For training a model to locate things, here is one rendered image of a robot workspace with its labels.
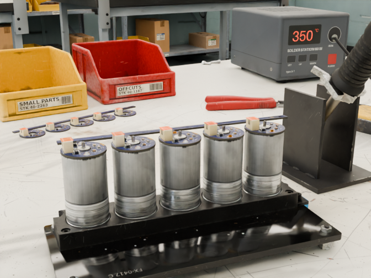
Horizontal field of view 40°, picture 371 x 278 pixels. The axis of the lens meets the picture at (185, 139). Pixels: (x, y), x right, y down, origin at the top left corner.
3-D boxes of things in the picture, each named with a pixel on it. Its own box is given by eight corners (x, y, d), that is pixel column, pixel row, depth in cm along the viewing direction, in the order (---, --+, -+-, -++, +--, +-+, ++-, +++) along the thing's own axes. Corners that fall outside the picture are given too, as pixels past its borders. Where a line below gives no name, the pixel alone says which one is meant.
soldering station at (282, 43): (345, 79, 75) (351, 12, 72) (276, 85, 71) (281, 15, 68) (289, 62, 89) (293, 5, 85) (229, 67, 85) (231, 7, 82)
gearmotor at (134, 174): (162, 228, 30) (160, 145, 28) (121, 235, 29) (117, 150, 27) (149, 210, 32) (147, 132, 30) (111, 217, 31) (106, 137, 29)
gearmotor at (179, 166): (206, 220, 31) (207, 139, 29) (168, 227, 30) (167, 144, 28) (191, 203, 33) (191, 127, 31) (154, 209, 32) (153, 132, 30)
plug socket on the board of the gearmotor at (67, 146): (78, 152, 27) (78, 140, 27) (62, 154, 27) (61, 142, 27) (75, 147, 28) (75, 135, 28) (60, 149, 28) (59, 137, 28)
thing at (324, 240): (277, 200, 36) (278, 186, 36) (341, 250, 30) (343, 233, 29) (44, 241, 31) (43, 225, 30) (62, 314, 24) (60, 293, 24)
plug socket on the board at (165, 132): (176, 140, 29) (176, 129, 29) (162, 142, 29) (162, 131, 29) (171, 135, 30) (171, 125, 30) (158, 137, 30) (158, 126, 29)
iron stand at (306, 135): (292, 223, 40) (356, 149, 33) (244, 138, 44) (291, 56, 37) (349, 207, 43) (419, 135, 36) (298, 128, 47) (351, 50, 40)
